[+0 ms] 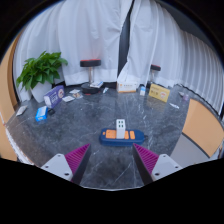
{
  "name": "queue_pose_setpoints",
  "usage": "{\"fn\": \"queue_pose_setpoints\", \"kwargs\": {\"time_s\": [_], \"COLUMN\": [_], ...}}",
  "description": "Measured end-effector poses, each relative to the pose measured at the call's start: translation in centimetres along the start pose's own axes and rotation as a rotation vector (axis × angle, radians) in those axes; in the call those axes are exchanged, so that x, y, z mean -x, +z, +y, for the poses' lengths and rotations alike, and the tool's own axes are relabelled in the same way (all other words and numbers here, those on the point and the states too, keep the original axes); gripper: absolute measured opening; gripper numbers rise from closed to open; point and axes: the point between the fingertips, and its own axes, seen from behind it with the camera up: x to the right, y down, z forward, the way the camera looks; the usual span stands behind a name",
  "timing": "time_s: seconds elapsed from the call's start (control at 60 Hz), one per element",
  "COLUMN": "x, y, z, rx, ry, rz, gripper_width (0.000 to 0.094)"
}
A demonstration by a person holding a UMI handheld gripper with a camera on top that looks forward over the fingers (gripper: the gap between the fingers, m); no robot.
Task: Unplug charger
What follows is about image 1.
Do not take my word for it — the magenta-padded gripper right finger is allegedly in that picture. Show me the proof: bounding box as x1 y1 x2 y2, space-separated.
132 143 183 186

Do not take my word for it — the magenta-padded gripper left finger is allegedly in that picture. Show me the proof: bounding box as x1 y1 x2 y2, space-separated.
40 143 92 186

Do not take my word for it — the small blue box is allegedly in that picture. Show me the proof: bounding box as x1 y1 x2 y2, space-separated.
35 105 49 123

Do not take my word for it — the grey flat packet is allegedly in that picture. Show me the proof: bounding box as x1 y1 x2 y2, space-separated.
15 105 28 117

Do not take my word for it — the white flat card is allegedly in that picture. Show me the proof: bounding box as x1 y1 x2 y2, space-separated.
62 95 76 103

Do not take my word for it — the purple cardboard box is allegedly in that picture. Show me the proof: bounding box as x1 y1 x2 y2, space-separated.
43 84 66 110

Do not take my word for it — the yellow cardboard box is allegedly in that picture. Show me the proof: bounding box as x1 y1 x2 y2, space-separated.
148 83 171 103

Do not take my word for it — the small clear plastic box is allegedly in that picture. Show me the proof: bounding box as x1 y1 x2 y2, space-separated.
69 88 84 99

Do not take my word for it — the white and orange tissue box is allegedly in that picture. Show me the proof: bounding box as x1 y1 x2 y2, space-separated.
116 80 138 94

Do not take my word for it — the white booklet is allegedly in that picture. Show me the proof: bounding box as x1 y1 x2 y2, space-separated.
89 80 104 89

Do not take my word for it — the green plant in white pot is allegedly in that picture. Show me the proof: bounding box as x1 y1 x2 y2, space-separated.
15 50 69 104

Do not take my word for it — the red-topped black bar stool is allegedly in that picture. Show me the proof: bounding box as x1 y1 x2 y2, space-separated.
148 64 162 86
79 58 104 95

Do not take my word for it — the white curtain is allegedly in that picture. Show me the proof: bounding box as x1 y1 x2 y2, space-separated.
117 0 224 114
13 0 134 101

